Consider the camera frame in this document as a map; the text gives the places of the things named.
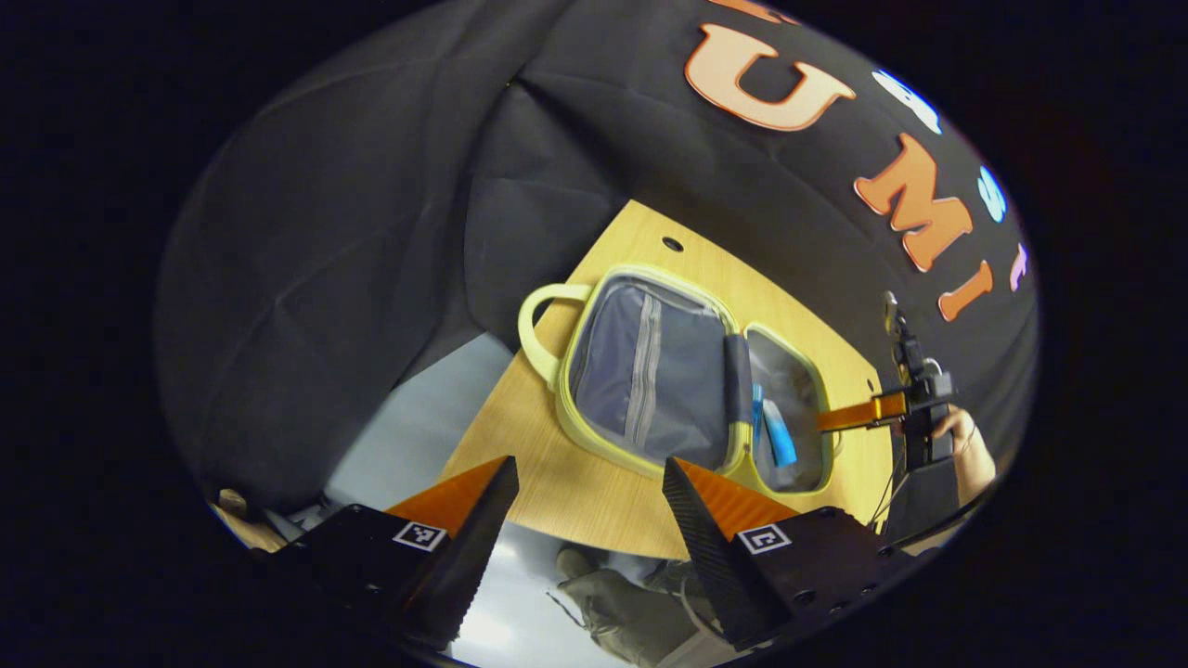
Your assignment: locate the tan object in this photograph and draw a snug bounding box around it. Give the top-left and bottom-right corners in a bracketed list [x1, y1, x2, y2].
[209, 487, 291, 555]

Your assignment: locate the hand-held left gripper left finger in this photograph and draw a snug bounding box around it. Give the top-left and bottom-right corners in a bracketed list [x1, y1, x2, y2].
[267, 455, 521, 652]

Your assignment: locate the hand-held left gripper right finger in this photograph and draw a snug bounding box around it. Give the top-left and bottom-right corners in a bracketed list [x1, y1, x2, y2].
[661, 456, 917, 652]

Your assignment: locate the white and blue tube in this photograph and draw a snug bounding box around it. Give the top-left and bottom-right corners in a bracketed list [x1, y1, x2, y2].
[762, 399, 800, 468]

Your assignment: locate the pale yellow suitcase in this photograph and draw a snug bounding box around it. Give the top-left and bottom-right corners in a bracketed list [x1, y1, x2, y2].
[516, 263, 842, 498]

